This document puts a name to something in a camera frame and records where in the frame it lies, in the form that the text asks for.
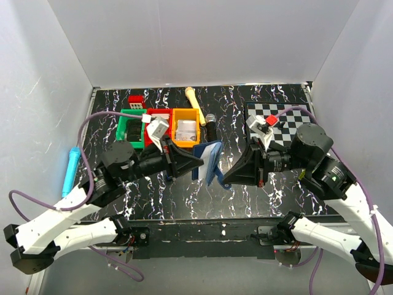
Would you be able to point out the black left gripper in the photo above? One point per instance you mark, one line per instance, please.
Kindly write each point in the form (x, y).
(169, 159)

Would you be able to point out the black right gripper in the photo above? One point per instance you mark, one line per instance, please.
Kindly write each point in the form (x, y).
(261, 166)

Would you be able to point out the navy blue card holder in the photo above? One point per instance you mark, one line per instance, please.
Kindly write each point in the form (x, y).
(209, 153)

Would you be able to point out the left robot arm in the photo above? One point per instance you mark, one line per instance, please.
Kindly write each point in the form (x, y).
(56, 232)

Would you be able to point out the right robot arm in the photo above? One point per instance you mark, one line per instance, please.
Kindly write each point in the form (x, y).
(369, 249)

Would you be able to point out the white cards in yellow bin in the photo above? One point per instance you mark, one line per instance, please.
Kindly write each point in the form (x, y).
(186, 130)

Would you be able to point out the yellow plastic bin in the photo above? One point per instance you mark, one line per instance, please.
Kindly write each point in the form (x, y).
(185, 114)

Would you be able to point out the red plastic bin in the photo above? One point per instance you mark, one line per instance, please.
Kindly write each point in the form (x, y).
(165, 114)

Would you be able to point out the black microphone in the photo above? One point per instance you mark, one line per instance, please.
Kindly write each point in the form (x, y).
(211, 128)

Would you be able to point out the black white chessboard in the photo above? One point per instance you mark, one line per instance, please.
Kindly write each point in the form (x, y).
(293, 119)

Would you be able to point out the black object in green bin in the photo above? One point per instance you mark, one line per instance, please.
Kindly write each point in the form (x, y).
(133, 131)

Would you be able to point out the black chess piece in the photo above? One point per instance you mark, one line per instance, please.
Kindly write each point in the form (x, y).
(281, 125)

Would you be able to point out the green plastic bin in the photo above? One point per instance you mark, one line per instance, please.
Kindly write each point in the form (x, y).
(121, 131)

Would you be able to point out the beige wooden microphone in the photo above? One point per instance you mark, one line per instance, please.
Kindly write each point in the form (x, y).
(190, 95)

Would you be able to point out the light blue toy microphone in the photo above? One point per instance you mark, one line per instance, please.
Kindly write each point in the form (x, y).
(73, 162)

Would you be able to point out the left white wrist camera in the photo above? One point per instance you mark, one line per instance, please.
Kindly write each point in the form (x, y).
(156, 128)

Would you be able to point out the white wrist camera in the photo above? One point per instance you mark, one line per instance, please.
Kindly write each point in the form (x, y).
(263, 127)
(156, 128)

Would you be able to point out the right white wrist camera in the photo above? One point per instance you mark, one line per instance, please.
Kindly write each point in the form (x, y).
(263, 127)

